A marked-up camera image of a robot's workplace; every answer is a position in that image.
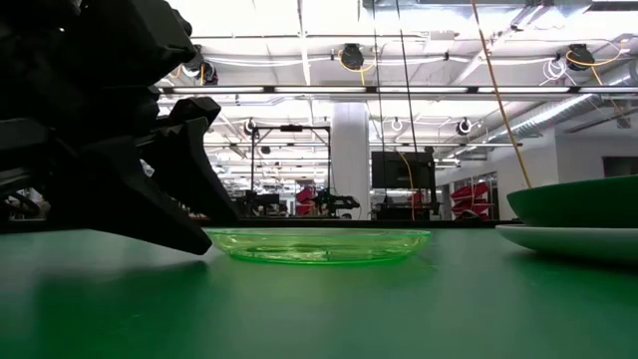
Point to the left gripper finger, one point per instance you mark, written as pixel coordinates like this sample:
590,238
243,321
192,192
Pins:
124,199
197,169

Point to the dark green plastic plate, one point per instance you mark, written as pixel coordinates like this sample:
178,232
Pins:
583,204

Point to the black background robot arm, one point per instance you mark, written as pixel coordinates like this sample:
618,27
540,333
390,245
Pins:
336,202

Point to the large clear green plate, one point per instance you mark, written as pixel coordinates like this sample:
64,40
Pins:
319,247

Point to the white building column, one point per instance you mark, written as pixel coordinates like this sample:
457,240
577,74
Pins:
349,149

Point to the black hanging monitor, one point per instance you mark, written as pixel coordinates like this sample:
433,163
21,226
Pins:
391,169

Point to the red storage bins rack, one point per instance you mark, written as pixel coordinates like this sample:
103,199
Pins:
471,197

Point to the large white plastic plate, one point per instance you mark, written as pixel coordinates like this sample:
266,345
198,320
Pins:
578,242

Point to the black tall frame rig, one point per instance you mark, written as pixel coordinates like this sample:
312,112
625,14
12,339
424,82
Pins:
291,127

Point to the silver ventilation duct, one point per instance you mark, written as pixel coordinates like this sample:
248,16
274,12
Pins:
563,112

